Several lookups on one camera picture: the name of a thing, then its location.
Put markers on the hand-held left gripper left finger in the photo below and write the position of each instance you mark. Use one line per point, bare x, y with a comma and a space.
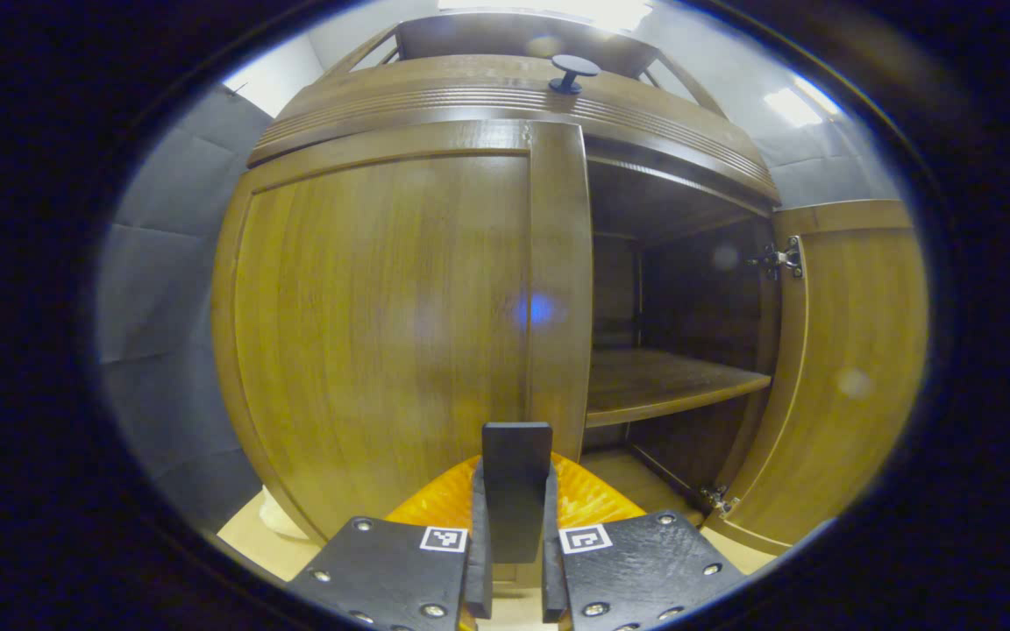
391, 570

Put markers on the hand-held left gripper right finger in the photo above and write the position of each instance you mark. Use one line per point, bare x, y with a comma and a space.
645, 570

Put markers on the wooden shoe cabinet door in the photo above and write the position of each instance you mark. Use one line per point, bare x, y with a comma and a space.
382, 333
856, 350

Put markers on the metal door hinge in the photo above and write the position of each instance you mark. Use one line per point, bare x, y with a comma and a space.
720, 499
781, 258

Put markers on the black round cabinet knob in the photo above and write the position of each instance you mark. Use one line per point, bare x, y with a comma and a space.
571, 70

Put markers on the cream plush toy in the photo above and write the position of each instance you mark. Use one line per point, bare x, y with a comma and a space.
281, 517

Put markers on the ceiling light panel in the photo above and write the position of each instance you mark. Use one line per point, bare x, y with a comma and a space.
549, 10
799, 103

